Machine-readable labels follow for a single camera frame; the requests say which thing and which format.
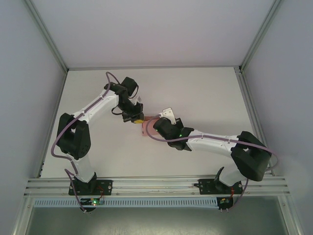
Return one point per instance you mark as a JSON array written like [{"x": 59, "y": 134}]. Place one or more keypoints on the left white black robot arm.
[{"x": 73, "y": 139}]

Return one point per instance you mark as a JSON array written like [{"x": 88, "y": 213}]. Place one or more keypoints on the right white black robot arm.
[{"x": 252, "y": 159}]

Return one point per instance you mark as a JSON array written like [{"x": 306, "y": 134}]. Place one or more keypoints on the aluminium mounting beam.
[{"x": 156, "y": 183}]

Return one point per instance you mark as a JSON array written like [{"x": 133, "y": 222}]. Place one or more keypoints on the left circuit board green light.
[{"x": 94, "y": 202}]

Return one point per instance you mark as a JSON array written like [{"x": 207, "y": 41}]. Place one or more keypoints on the right circuit board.
[{"x": 224, "y": 202}]

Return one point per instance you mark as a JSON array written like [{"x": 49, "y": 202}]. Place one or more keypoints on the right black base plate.
[{"x": 205, "y": 187}]

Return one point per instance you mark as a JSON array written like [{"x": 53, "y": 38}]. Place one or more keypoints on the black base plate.
[
  {"x": 107, "y": 187},
  {"x": 205, "y": 187}
]

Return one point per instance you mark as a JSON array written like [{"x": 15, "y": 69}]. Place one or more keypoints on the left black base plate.
[{"x": 107, "y": 187}]

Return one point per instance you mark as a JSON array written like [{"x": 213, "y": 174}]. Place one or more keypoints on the left aluminium side rail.
[{"x": 52, "y": 117}]

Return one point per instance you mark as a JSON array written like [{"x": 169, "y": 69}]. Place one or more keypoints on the aluminium side rail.
[
  {"x": 254, "y": 117},
  {"x": 52, "y": 117}
]

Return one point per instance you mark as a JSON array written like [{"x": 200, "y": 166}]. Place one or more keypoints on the right aluminium side rail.
[{"x": 254, "y": 117}]

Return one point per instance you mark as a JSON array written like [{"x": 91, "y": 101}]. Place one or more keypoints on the left aluminium frame post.
[{"x": 49, "y": 36}]

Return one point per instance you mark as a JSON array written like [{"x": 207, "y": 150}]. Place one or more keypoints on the aluminium frame post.
[
  {"x": 260, "y": 36},
  {"x": 49, "y": 36}
]

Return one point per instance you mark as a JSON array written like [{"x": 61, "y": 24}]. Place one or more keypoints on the right aluminium frame post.
[{"x": 260, "y": 36}]

